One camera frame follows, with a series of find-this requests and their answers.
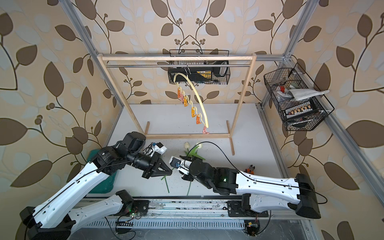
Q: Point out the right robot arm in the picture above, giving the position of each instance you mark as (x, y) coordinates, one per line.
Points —
(259, 193)

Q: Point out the connector box in basket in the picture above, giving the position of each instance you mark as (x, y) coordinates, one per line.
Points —
(301, 110)

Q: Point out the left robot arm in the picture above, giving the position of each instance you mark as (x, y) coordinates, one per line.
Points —
(57, 218)

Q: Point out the black wire basket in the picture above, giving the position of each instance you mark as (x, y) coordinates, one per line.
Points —
(280, 81)
(199, 63)

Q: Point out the white artificial tulip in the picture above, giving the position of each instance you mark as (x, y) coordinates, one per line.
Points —
(189, 148)
(195, 153)

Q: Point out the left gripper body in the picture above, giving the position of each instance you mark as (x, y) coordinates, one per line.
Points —
(145, 163)

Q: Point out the orange handled pliers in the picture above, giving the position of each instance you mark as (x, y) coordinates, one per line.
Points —
(250, 169)

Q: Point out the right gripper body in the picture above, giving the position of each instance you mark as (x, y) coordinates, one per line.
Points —
(191, 173)

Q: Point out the wooden clothes rack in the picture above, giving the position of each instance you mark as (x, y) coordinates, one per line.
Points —
(163, 58)

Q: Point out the blue artificial tulip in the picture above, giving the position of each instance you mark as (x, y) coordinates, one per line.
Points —
(166, 183)

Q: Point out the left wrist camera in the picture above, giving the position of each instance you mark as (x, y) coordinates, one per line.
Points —
(158, 148)

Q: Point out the white folded cloth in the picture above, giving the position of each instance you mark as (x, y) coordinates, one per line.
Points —
(303, 94)

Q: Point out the pink end clothespin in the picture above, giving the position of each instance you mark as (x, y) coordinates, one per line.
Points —
(205, 131)

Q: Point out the back black wire basket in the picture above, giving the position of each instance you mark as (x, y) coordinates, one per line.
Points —
(199, 63)

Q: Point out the black yellow box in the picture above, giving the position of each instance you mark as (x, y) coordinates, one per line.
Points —
(203, 74)

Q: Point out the right black wire basket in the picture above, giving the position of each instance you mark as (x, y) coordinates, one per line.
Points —
(280, 81)

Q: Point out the metal base rail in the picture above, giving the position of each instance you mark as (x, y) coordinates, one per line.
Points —
(204, 209)

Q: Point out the green plastic case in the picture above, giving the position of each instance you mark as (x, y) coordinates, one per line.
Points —
(106, 185)

